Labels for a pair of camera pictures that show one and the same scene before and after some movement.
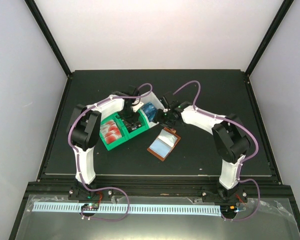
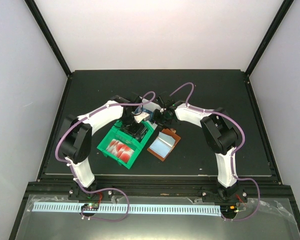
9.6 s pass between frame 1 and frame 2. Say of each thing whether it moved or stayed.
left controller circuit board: stayed
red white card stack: moved
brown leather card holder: stayed
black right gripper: stayed
